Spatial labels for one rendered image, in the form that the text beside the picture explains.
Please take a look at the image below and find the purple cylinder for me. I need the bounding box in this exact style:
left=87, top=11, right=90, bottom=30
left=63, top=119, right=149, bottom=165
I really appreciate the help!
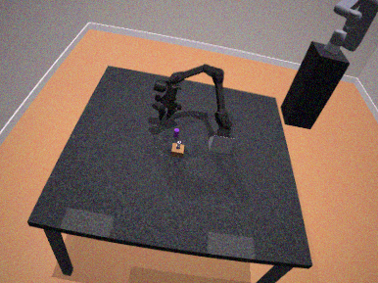
left=173, top=128, right=179, bottom=137

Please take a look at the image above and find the tan wooden block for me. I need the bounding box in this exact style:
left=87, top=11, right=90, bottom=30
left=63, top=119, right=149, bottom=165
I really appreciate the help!
left=170, top=143, right=184, bottom=158

